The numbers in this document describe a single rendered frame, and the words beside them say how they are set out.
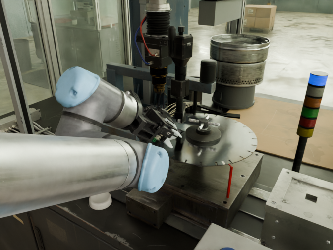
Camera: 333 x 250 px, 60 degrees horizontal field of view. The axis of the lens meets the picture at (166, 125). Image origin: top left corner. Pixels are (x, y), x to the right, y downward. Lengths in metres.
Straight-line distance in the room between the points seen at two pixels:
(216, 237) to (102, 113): 0.35
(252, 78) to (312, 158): 0.50
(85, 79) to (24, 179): 0.29
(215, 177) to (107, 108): 0.47
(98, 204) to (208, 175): 0.35
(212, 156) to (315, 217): 0.28
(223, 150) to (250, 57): 0.74
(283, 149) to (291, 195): 0.51
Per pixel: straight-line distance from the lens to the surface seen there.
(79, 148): 0.33
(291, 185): 0.86
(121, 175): 0.39
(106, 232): 0.90
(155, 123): 0.65
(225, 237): 0.68
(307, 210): 0.80
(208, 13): 1.16
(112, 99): 0.56
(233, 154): 0.84
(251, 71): 1.52
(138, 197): 0.88
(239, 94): 1.58
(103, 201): 0.96
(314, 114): 0.93
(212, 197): 0.84
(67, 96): 0.52
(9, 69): 1.12
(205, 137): 0.89
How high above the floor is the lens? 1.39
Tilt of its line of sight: 27 degrees down
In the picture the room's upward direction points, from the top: straight up
